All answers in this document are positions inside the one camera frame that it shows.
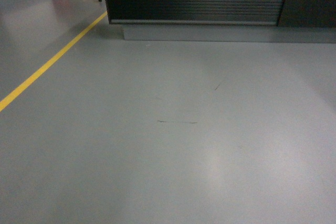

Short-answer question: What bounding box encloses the black checkout counter cabinet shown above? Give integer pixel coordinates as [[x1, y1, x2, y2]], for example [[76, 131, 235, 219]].
[[106, 0, 335, 43]]

